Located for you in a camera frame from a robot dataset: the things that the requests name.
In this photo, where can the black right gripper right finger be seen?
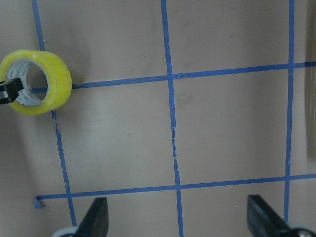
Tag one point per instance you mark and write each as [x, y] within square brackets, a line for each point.
[263, 221]

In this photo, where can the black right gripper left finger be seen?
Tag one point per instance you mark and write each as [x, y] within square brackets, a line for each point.
[96, 220]

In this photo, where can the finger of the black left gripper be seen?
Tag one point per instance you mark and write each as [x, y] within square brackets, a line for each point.
[9, 90]

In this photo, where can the yellow tape roll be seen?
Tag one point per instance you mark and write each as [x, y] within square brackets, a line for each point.
[58, 78]

